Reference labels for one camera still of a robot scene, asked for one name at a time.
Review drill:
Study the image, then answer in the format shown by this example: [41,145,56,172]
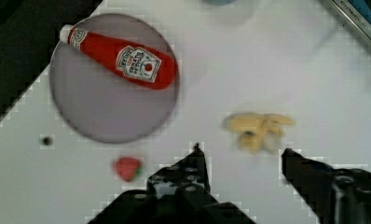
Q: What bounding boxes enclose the silver blue toaster appliance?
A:
[323,0,371,46]

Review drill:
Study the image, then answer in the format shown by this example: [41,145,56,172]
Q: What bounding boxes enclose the grey round plate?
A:
[48,25,180,144]

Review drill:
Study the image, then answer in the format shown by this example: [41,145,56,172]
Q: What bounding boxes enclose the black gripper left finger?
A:
[88,144,255,224]

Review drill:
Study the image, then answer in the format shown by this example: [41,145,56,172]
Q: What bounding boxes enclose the red plush strawberry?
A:
[114,157,143,182]

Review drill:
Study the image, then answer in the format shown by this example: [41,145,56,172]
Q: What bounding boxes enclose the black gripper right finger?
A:
[282,148,371,224]

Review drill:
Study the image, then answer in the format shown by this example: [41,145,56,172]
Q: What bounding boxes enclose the red plush ketchup bottle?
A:
[60,25,178,90]

